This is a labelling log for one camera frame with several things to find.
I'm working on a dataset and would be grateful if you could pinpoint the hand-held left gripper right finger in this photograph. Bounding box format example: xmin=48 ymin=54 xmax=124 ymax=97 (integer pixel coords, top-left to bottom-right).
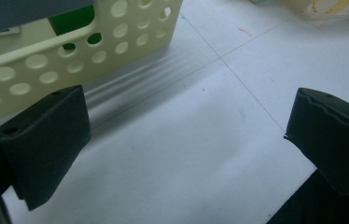
xmin=284 ymin=87 xmax=349 ymax=203

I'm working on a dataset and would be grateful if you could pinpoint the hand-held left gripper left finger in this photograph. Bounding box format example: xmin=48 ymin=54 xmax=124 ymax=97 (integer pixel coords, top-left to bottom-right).
xmin=0 ymin=85 xmax=92 ymax=212

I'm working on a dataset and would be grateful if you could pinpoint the orange slice print cloth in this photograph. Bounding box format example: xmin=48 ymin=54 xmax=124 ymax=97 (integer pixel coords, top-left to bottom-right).
xmin=248 ymin=0 xmax=349 ymax=21

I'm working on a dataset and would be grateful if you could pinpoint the green packet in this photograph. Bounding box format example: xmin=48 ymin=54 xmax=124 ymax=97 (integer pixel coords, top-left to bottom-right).
xmin=48 ymin=5 xmax=104 ymax=50

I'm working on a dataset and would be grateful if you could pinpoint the pale yellow perforated plastic basket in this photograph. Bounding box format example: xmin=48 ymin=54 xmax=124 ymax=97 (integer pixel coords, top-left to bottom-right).
xmin=0 ymin=0 xmax=184 ymax=129

